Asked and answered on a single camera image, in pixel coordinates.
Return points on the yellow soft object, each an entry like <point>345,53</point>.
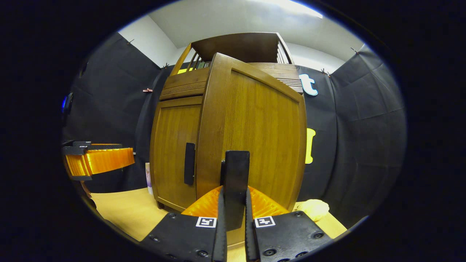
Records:
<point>313,210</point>

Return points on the black backdrop cloth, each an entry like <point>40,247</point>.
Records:
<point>109,109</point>

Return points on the wooden shoe cabinet door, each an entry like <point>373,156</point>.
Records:
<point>262,127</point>
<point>173,145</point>

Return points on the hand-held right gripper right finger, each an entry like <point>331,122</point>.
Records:
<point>291,233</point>

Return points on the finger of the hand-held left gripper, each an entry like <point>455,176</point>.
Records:
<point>102,162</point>
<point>105,146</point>

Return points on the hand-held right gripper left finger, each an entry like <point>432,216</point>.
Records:
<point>182,233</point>

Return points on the wooden double-door shoe cabinet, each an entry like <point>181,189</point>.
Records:
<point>236,47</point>

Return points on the wooden drawer with black knob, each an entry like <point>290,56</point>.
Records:
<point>182,85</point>

